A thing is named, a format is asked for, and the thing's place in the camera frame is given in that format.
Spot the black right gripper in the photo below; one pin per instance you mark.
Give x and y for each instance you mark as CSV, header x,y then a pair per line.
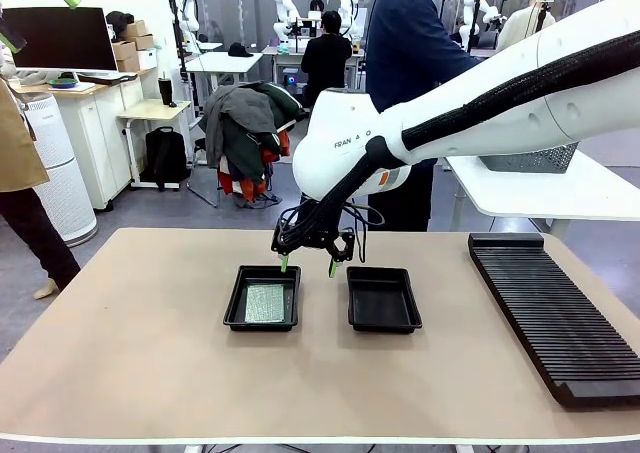
x,y
310,238

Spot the green circuit board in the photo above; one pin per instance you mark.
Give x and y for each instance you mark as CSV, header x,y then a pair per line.
x,y
265,304

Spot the black ESD tray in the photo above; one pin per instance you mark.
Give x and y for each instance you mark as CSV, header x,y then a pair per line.
x,y
235,319
382,304

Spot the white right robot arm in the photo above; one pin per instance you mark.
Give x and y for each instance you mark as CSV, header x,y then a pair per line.
x,y
500,98

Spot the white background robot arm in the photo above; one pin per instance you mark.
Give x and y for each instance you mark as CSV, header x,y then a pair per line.
x,y
487,15
284,8
347,15
186,18

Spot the black computer monitor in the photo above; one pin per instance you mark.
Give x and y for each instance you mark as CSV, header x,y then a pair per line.
x,y
62,38

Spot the blue green bowl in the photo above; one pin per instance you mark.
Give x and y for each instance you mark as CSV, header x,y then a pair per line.
x,y
63,83

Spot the cardboard box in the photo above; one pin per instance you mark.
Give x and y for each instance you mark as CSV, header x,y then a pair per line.
x,y
128,64
124,51
144,42
134,29

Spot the white box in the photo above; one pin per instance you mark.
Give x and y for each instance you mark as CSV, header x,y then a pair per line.
x,y
148,60

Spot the person in tan coat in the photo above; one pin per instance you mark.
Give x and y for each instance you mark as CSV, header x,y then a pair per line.
x,y
20,148

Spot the white cabinet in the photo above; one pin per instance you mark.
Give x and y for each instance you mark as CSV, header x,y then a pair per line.
x,y
105,138

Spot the black tumbler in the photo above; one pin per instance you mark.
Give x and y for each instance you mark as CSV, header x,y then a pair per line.
x,y
165,93

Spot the pile of jackets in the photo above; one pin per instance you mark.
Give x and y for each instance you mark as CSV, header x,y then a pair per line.
x,y
245,133

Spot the small rolling desk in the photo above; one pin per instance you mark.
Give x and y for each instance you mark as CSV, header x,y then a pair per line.
x,y
155,109

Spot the white desk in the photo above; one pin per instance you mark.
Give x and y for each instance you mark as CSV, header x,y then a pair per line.
x,y
220,63

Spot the black backpack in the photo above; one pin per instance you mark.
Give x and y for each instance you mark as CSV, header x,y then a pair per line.
x,y
165,158

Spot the black cap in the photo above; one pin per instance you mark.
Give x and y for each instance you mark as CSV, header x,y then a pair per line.
x,y
240,50

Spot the grey workbench desk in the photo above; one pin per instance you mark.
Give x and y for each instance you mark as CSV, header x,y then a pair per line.
x,y
285,60

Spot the seated person in black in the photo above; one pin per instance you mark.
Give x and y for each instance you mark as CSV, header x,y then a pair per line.
x,y
327,58

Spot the grey plastic basket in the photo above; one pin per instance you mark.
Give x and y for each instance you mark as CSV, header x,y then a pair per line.
x,y
530,163

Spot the black slotted board rack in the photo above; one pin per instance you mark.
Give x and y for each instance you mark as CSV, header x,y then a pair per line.
x,y
550,313

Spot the person in navy coat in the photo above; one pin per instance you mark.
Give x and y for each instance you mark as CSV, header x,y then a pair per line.
x,y
405,33

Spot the person in cream shirt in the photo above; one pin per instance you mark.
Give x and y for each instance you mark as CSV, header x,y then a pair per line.
x,y
520,23

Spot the black tripod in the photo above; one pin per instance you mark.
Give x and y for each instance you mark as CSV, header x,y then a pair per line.
x,y
542,10

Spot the metal chair frame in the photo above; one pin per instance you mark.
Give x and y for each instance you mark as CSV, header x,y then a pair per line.
x,y
202,188

